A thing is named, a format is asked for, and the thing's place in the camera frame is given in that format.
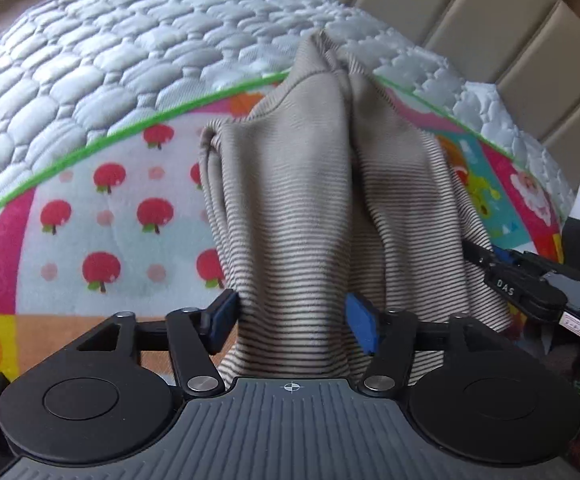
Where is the beige striped knit garment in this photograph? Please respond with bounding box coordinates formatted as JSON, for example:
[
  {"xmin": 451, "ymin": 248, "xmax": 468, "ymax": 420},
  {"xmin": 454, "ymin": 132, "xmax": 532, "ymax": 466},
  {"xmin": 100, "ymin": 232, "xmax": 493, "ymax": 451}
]
[{"xmin": 200, "ymin": 32, "xmax": 511, "ymax": 382}]

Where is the beige padded headboard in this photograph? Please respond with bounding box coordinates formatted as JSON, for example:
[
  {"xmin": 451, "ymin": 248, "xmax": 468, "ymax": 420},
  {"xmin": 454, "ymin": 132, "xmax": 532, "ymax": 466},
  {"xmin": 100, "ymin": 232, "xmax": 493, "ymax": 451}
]
[{"xmin": 339, "ymin": 0, "xmax": 580, "ymax": 186}]

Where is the grey quilted mattress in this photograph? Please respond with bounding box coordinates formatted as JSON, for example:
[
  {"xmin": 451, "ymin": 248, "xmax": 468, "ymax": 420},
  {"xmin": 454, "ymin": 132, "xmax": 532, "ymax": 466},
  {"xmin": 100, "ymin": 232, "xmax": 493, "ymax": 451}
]
[{"xmin": 0, "ymin": 0, "xmax": 574, "ymax": 214}]

